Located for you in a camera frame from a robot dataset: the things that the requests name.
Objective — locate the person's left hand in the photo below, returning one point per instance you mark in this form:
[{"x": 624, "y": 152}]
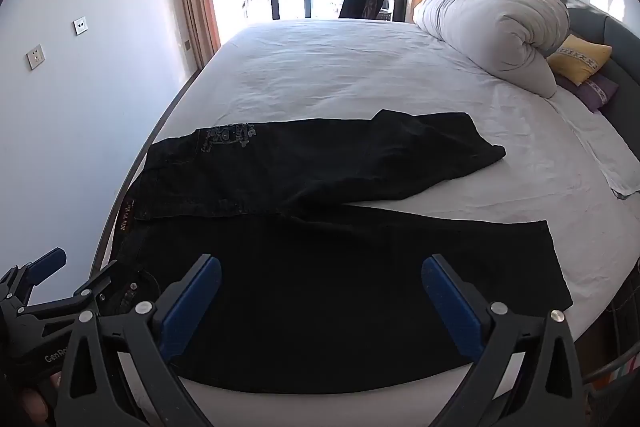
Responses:
[{"x": 32, "y": 407}]

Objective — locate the black pants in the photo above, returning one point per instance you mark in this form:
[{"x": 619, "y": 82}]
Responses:
[{"x": 325, "y": 287}]

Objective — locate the beige wall socket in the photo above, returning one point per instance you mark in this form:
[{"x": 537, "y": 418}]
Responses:
[{"x": 35, "y": 57}]

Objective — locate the white pillow case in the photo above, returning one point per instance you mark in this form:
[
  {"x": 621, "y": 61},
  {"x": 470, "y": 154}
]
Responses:
[{"x": 607, "y": 157}]

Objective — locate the grey upholstered headboard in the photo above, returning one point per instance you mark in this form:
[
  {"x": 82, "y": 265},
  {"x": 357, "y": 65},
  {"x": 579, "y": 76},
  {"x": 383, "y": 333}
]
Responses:
[{"x": 620, "y": 32}]

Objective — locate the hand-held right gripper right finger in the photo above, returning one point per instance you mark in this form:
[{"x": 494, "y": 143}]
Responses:
[{"x": 450, "y": 302}]

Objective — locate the yellow patterned pillow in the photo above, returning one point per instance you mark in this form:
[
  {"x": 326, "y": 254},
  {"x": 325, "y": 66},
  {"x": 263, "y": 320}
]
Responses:
[{"x": 582, "y": 57}]

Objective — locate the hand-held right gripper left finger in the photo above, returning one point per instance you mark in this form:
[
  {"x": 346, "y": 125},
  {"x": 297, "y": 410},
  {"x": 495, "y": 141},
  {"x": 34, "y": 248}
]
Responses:
[{"x": 192, "y": 302}]

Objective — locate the white wall socket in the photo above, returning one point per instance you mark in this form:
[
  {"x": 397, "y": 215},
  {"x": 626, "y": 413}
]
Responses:
[{"x": 79, "y": 26}]

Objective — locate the bed with white sheet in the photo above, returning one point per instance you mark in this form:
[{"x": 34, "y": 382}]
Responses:
[{"x": 350, "y": 67}]

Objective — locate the rolled white duvet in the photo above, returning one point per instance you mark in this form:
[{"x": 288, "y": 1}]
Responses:
[{"x": 495, "y": 37}]

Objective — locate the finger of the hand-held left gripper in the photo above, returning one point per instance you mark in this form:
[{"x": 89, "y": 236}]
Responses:
[
  {"x": 47, "y": 263},
  {"x": 97, "y": 284}
]

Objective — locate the purple patterned pillow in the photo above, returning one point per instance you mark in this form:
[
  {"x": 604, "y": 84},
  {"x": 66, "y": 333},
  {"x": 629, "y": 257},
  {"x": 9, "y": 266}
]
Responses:
[{"x": 595, "y": 92}]

